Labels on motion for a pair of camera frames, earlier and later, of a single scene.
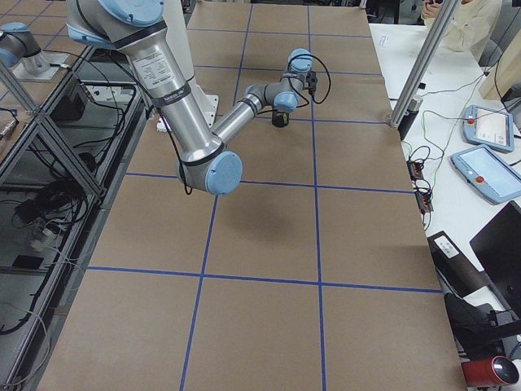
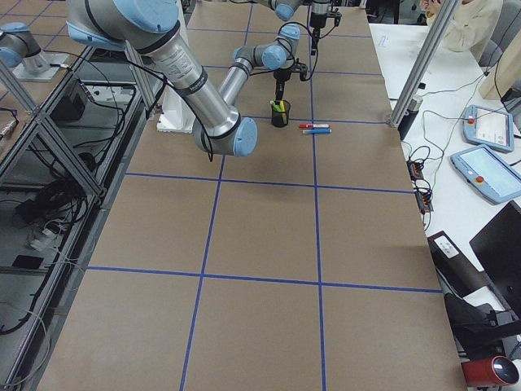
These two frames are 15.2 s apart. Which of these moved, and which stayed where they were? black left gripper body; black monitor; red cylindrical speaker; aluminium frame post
Moved: black left gripper body
Stayed: aluminium frame post; red cylindrical speaker; black monitor
